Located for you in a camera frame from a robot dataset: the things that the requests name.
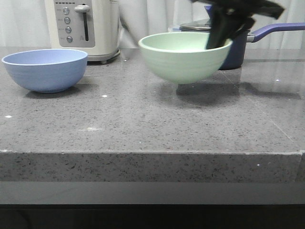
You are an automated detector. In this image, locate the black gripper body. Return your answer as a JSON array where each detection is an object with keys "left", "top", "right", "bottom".
[{"left": 191, "top": 0, "right": 285, "bottom": 20}]

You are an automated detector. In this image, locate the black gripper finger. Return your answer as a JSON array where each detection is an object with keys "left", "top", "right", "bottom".
[
  {"left": 224, "top": 16, "right": 255, "bottom": 42},
  {"left": 206, "top": 7, "right": 234, "bottom": 49}
]

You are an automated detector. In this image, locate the blue bowl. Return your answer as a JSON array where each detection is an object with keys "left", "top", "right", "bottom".
[{"left": 1, "top": 49, "right": 88, "bottom": 93}]

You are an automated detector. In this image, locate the glass pot lid blue knob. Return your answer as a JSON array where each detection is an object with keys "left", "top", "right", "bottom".
[{"left": 179, "top": 6, "right": 212, "bottom": 32}]

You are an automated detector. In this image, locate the white curtain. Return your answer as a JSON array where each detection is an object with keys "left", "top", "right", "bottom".
[{"left": 0, "top": 0, "right": 305, "bottom": 49}]

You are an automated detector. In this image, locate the dark blue saucepan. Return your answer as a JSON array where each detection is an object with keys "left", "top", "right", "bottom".
[{"left": 179, "top": 22, "right": 305, "bottom": 71}]

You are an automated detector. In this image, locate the cream toaster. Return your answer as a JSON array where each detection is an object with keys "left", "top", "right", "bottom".
[{"left": 44, "top": 0, "right": 120, "bottom": 64}]

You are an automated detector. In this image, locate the green bowl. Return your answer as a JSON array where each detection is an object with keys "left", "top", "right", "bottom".
[{"left": 138, "top": 31, "right": 233, "bottom": 84}]

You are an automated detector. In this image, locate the clear plastic container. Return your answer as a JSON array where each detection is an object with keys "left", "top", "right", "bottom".
[{"left": 167, "top": 25, "right": 181, "bottom": 32}]

